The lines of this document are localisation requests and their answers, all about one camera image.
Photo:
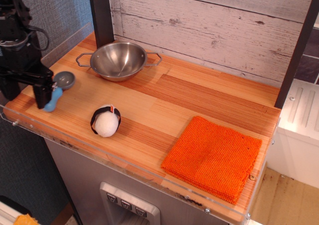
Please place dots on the white plush ball black band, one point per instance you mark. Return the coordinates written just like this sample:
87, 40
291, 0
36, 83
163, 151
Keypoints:
106, 120

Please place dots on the blue handled grey scoop spoon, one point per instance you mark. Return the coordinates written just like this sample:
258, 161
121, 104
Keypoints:
64, 80

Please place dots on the silver toy fridge dispenser panel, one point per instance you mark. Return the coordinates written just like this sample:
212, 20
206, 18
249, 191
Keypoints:
122, 208

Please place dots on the clear acrylic table guard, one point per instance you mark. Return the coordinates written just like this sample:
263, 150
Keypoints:
155, 106

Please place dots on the yellow object bottom left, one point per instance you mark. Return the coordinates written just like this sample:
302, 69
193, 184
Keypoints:
25, 220

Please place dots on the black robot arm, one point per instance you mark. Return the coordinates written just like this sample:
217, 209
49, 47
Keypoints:
15, 28

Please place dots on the white cabinet at right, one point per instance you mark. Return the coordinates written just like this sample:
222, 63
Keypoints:
294, 151

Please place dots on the dark right upright post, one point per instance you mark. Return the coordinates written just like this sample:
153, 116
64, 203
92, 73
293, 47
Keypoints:
298, 52

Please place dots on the stainless steel bowl with handles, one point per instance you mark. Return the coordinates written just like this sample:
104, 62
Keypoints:
120, 61

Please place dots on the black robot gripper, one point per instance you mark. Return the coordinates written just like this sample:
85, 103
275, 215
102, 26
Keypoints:
23, 64

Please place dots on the orange knitted cloth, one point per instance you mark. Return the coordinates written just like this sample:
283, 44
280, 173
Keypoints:
213, 158

